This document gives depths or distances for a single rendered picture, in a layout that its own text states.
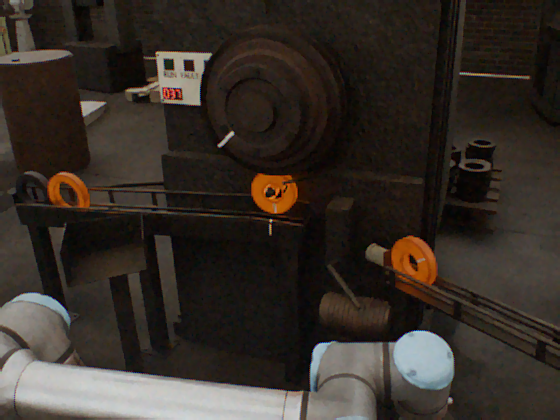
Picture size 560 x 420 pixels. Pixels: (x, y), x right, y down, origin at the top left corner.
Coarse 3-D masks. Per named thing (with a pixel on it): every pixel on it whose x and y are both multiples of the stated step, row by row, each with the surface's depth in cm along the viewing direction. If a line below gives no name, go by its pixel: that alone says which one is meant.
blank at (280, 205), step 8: (264, 176) 185; (272, 176) 184; (280, 176) 183; (288, 176) 184; (256, 184) 187; (264, 184) 186; (280, 184) 184; (288, 184) 183; (256, 192) 188; (288, 192) 184; (296, 192) 185; (256, 200) 190; (264, 200) 189; (272, 200) 189; (280, 200) 186; (288, 200) 185; (264, 208) 190; (272, 208) 189; (280, 208) 188; (288, 208) 187
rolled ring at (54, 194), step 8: (56, 176) 218; (64, 176) 217; (72, 176) 217; (48, 184) 222; (56, 184) 220; (72, 184) 217; (80, 184) 217; (48, 192) 223; (56, 192) 224; (80, 192) 217; (88, 192) 219; (56, 200) 224; (80, 200) 219; (88, 200) 220
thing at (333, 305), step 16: (320, 304) 179; (336, 304) 176; (352, 304) 175; (368, 304) 174; (384, 304) 174; (320, 320) 180; (336, 320) 175; (352, 320) 174; (368, 320) 172; (384, 320) 172; (336, 336) 180; (352, 336) 180
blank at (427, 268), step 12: (408, 240) 160; (420, 240) 159; (396, 252) 166; (408, 252) 161; (420, 252) 157; (396, 264) 167; (408, 264) 166; (420, 264) 158; (432, 264) 156; (420, 276) 159; (432, 276) 157
